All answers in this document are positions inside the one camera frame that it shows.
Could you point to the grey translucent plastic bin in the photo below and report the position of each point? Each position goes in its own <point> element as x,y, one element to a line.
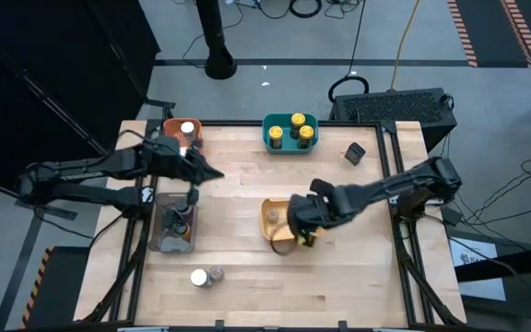
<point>166,242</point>

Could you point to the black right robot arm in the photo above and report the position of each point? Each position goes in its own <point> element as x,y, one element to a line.
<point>399,184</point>

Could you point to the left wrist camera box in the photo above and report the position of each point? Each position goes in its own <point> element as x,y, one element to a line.
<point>192,197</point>

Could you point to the black computer case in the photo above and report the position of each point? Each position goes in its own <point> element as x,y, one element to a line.
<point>392,108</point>

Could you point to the black stand beam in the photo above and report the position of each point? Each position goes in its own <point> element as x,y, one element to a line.
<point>523,260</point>

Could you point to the black floor mat striped edge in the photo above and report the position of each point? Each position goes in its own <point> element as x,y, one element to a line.
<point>491,27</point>
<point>62,295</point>

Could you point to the silver metal bracket plate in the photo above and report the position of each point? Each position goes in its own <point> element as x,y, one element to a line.
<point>393,199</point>

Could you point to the black round-base post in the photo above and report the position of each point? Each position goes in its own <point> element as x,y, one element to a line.
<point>219,64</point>

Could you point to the dark green spice tin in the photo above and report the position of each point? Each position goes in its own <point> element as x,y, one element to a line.
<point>354,153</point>

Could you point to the orange plastic bin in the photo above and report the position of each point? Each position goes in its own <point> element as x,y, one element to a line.
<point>173,126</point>

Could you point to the black curtain panel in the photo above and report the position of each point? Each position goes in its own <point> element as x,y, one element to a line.
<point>39,69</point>

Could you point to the teal plastic bin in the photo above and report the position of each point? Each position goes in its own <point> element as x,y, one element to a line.
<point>289,144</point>

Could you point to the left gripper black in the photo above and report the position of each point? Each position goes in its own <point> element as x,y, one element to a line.
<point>171,161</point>

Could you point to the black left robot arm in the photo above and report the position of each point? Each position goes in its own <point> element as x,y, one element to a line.
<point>86,167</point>

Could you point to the yellow-lid dark spice jar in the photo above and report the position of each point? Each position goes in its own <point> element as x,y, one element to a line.
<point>275,133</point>
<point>306,134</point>
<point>298,120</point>

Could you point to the white printed sheet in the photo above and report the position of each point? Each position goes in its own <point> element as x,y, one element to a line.
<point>482,286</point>

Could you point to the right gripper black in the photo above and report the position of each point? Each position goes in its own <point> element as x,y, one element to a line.
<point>309,214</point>

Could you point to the black aluminium table frame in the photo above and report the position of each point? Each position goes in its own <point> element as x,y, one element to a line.
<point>238,123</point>

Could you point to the yellow plastic bin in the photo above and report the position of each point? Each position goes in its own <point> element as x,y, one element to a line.
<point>267,230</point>

